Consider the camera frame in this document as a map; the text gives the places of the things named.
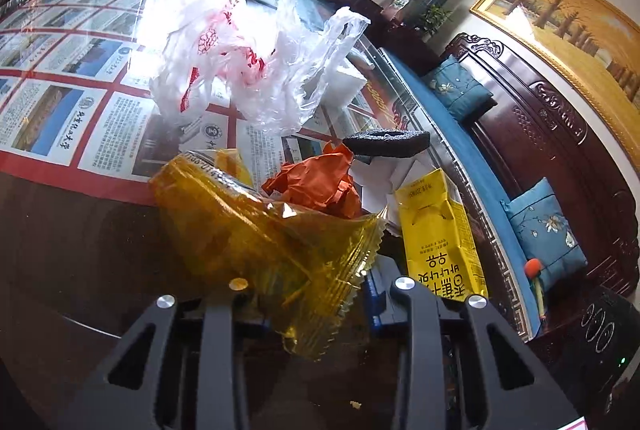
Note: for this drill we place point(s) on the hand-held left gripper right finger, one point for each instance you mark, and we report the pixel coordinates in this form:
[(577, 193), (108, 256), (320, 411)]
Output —
[(376, 297)]

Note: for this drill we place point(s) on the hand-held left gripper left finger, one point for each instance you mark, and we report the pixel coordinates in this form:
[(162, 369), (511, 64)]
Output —
[(220, 335)]

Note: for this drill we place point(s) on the yellow transparent snack wrapper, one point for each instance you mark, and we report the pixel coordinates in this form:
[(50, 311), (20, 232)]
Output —
[(250, 230)]

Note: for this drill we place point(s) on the black foam piece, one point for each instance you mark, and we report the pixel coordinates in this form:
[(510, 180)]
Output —
[(385, 142)]

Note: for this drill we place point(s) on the white red-printed plastic bag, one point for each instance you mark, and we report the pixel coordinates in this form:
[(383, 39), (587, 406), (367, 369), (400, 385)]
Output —
[(200, 35)]

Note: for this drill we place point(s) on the yellow drink carton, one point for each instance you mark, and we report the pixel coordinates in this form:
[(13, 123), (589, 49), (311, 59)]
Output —
[(435, 235)]

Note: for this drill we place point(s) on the orange ball stick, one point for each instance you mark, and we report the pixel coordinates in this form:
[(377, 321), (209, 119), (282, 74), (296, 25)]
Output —
[(532, 267)]

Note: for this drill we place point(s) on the white tissue paper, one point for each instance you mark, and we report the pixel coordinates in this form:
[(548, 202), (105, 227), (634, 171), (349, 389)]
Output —
[(380, 190)]

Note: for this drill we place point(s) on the crumpled orange paper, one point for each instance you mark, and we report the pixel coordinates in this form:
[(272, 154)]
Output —
[(315, 185)]

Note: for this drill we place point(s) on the white foam block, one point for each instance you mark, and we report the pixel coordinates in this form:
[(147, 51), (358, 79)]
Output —
[(345, 82)]

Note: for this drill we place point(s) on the green potted plant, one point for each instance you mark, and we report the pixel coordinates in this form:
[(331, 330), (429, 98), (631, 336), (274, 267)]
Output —
[(435, 17)]

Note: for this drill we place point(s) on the green white card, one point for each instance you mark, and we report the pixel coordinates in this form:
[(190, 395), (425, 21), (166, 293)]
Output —
[(399, 3)]

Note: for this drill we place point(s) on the gold-framed landscape painting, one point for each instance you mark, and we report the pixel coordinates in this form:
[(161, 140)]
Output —
[(575, 25)]

